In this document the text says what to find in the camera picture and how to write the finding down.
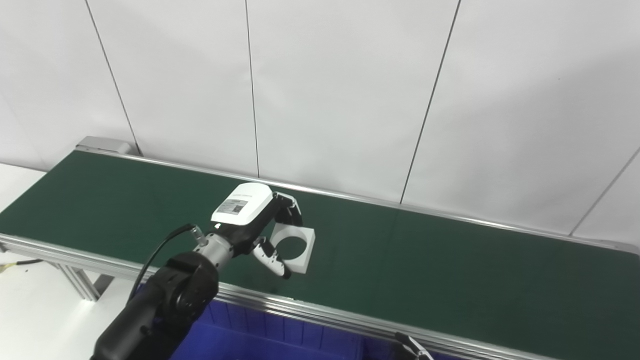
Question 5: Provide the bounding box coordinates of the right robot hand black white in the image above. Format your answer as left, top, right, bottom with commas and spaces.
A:
395, 332, 435, 360

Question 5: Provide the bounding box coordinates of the aluminium conveyor leg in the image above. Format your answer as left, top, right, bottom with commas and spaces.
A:
50, 262, 114, 302

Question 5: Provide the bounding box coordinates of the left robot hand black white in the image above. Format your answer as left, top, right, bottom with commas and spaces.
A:
210, 182, 304, 280

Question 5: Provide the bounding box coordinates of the yellow tipped floor cable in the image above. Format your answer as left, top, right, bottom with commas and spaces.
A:
0, 258, 44, 274

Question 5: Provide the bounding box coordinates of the grey conveyor end housing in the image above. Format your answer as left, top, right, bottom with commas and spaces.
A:
76, 136, 141, 157

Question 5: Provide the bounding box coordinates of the white square part round hole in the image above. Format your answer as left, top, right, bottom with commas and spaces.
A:
267, 222, 317, 274

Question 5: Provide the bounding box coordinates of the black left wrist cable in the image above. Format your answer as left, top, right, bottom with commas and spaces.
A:
127, 223, 209, 303

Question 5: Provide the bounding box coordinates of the green conveyor belt aluminium frame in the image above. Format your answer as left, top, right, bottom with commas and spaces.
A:
0, 147, 640, 360

